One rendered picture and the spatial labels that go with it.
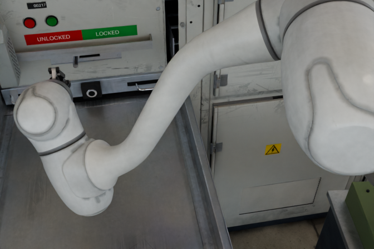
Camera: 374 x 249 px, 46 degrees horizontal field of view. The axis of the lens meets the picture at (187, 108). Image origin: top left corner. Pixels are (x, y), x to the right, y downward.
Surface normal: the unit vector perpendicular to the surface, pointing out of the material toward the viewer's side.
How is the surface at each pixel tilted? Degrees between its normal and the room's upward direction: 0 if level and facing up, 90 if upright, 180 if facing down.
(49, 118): 58
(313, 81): 46
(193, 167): 0
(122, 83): 90
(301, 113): 74
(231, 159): 90
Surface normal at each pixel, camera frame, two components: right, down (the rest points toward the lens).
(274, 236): 0.00, -0.75
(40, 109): 0.25, -0.02
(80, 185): -0.12, 0.39
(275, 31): -0.39, 0.36
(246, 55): -0.28, 0.75
